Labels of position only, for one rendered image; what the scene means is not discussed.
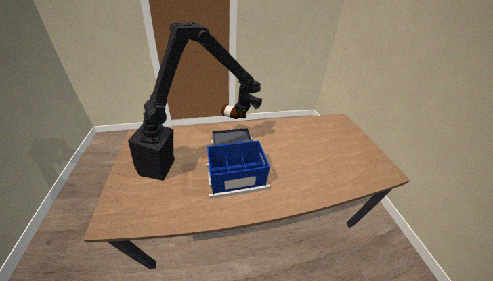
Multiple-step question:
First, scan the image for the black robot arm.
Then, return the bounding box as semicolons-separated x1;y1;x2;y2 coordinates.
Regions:
140;22;262;144

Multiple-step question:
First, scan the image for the blue plastic crate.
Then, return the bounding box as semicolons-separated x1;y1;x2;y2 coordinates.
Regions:
207;140;270;194

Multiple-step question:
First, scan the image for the brown glass bottle with white label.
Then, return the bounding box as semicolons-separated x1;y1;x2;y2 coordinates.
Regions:
221;104;247;119

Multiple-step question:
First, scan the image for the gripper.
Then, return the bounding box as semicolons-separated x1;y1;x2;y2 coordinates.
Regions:
235;95;251;118

